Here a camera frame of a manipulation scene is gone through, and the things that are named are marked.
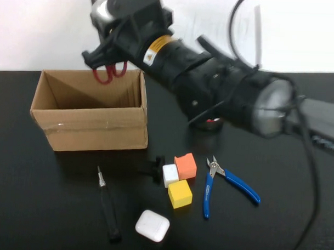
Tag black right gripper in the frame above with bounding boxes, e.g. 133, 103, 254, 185
81, 0, 174, 73

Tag red-handled scissors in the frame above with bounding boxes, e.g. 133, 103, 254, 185
92, 59, 129, 86

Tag black-handled precision screwdriver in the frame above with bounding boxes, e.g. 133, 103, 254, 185
94, 166, 124, 242

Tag blue-handled wire cutters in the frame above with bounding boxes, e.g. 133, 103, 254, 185
202, 155, 263, 221

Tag brown cardboard box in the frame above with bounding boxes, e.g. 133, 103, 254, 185
29, 65, 151, 155

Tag black plastic clip part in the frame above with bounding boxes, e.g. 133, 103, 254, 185
137, 154, 166, 185

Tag black mesh pen holder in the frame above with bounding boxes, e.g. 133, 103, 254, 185
190, 115, 224, 133

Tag white cube block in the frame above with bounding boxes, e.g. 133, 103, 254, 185
161, 163, 180, 189

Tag orange cube block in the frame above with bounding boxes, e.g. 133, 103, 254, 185
173, 152, 198, 181

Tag yellow cube block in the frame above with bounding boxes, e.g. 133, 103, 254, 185
166, 178, 194, 210

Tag white earbuds case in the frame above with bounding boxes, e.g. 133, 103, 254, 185
134, 208, 171, 243

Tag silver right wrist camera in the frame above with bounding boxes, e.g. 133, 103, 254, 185
89, 0, 118, 25

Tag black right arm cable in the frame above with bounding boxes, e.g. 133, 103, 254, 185
220, 0, 329, 250

